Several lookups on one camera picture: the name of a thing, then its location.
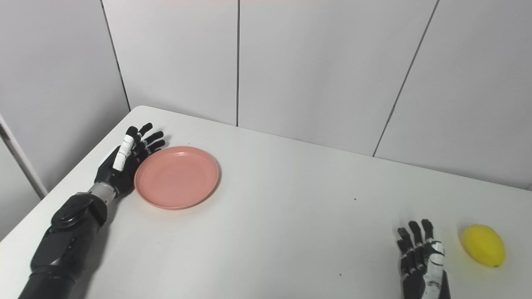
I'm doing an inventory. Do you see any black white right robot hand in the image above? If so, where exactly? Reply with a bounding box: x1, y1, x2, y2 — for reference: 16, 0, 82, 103
396, 219, 451, 299

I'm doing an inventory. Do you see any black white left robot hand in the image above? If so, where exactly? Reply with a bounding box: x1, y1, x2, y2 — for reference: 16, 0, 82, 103
95, 123, 166, 196

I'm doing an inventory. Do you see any pink round plate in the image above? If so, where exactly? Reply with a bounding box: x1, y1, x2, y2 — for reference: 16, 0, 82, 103
134, 145, 220, 210

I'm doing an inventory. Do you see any yellow lemon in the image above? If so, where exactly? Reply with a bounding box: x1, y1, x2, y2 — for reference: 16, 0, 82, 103
463, 224, 506, 268

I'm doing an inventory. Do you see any white post with bracket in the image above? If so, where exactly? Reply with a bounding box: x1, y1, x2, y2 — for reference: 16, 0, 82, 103
0, 114, 48, 199

